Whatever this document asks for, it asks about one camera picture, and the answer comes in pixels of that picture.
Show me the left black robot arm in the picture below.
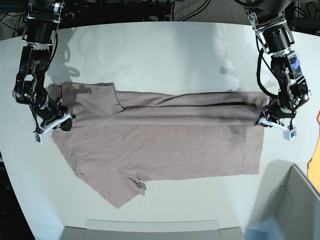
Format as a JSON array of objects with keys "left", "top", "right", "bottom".
[{"left": 237, "top": 0, "right": 311, "bottom": 127}]

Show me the pink T-shirt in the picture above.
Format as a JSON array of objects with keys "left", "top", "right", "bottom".
[{"left": 48, "top": 82, "right": 267, "bottom": 208}]

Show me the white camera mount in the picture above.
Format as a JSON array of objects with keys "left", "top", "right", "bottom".
[
  {"left": 32, "top": 113, "right": 76, "bottom": 145},
  {"left": 255, "top": 117, "right": 297, "bottom": 141}
]

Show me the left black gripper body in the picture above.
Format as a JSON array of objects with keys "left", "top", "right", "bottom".
[{"left": 259, "top": 99, "right": 296, "bottom": 125}]

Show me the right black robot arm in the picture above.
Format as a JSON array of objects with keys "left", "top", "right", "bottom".
[{"left": 12, "top": 0, "right": 75, "bottom": 135}]

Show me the grey tray bottom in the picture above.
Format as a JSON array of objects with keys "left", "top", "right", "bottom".
[{"left": 60, "top": 219, "right": 245, "bottom": 240}]

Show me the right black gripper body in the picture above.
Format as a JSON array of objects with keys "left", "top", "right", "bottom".
[{"left": 34, "top": 92, "right": 75, "bottom": 132}]

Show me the grey box right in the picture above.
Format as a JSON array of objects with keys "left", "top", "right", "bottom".
[{"left": 244, "top": 164, "right": 320, "bottom": 240}]

